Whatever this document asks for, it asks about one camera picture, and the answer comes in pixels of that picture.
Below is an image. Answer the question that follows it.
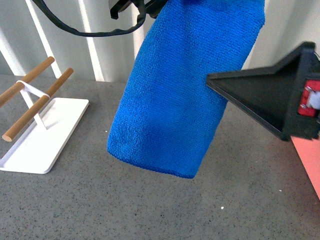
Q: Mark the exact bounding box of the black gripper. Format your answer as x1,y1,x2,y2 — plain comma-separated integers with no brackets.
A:
109,0,171,20

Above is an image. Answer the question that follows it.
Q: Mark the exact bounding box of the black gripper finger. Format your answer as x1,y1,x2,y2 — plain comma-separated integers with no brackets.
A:
206,41,320,141

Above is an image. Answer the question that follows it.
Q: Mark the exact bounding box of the blue microfiber cloth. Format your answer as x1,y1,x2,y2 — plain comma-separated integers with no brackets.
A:
106,0,265,179

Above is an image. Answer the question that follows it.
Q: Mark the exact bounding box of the pink plastic box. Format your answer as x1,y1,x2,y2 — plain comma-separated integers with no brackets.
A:
291,136,320,198

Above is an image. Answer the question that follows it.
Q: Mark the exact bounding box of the white curtain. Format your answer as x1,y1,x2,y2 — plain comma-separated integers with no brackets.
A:
0,0,320,82

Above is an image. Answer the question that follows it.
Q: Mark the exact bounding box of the white towel rack stand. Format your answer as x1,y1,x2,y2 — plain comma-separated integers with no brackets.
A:
0,56,89,174

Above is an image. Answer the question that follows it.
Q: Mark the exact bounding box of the black cable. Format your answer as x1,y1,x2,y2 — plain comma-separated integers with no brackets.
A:
32,0,147,38

